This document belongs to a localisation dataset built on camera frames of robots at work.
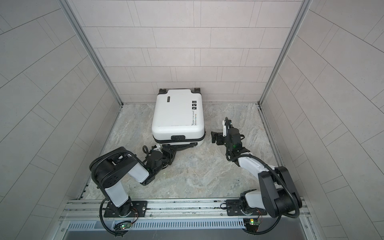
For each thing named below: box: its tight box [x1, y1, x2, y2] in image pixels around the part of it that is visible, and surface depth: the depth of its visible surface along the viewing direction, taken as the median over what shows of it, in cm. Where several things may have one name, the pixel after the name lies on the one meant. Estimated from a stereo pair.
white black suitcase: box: [151, 88, 206, 148], surface depth 87 cm
